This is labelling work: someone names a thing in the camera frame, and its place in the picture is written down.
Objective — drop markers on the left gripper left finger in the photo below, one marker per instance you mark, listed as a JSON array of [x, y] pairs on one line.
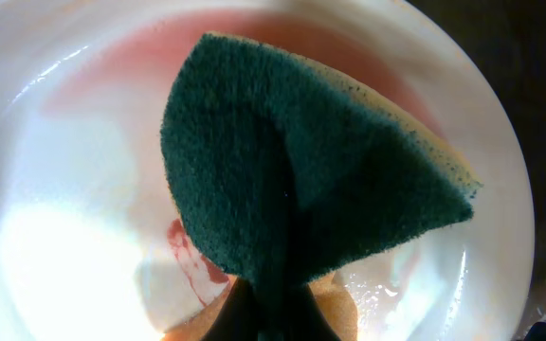
[[239, 319]]

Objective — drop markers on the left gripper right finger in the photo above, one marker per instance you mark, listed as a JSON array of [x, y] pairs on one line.
[[304, 320]]

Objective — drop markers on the green and yellow sponge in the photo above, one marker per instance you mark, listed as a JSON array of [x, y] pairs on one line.
[[284, 169]]

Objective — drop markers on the white plate front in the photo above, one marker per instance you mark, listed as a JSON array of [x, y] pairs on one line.
[[90, 247]]

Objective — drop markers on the large brown serving tray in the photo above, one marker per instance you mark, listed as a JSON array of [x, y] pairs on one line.
[[506, 39]]

